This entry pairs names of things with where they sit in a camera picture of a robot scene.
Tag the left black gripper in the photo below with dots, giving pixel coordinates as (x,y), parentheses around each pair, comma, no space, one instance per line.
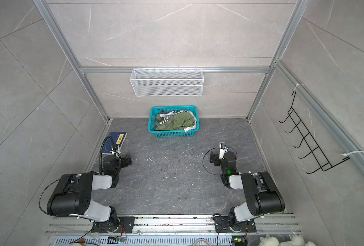
(123,161)

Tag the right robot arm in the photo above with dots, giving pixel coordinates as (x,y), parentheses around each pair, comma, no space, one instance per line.
(261,193)

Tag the green tank top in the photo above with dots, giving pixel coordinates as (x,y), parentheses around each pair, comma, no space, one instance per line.
(180,122)

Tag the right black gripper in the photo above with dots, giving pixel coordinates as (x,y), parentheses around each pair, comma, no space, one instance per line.
(216,158)

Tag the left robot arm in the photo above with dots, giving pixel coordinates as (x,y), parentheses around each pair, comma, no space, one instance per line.
(72,194)

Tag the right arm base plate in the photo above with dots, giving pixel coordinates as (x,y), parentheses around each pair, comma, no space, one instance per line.
(224,225)

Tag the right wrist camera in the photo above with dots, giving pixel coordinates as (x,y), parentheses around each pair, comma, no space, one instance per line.
(223,149)

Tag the teal plastic basket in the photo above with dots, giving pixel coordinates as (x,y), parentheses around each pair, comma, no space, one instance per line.
(156,110)

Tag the white patterned tank top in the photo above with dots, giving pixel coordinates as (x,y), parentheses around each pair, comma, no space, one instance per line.
(166,114)

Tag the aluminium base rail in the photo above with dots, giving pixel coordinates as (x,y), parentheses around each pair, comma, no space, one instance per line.
(273,224)

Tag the blue book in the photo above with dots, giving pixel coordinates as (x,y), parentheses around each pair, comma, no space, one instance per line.
(111,146)

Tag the black wire hook rack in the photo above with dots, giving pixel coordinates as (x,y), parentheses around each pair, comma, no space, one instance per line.
(308,140)

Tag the white wire mesh shelf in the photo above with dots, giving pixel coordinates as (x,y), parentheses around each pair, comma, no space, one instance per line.
(156,82)

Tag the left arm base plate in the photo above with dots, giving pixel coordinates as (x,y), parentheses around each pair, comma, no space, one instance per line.
(123,224)

